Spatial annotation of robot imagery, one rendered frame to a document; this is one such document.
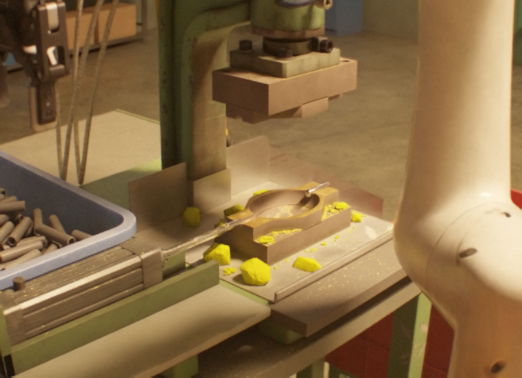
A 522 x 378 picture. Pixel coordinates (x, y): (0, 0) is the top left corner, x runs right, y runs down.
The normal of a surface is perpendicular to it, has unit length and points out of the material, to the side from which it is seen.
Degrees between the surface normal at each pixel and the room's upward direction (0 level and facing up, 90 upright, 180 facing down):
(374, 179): 0
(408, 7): 90
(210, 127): 90
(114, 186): 0
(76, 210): 82
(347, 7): 90
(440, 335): 90
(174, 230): 0
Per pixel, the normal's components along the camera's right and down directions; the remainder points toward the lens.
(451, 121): -0.44, 0.27
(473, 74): -0.04, 0.34
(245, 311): 0.00, -0.93
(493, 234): -0.26, -0.89
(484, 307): -0.82, 0.18
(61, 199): -0.67, 0.12
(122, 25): 0.70, 0.26
